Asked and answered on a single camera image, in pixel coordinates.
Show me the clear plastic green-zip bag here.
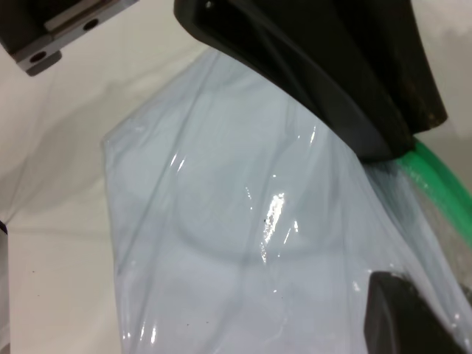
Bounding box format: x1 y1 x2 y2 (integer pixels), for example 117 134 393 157
99 49 472 354

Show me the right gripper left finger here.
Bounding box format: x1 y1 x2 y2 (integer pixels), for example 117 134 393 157
172 0 414 162

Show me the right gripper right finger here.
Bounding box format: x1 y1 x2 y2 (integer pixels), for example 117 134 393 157
395 0 450 135

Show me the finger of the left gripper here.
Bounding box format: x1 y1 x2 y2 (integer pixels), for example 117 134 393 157
364 271 472 354

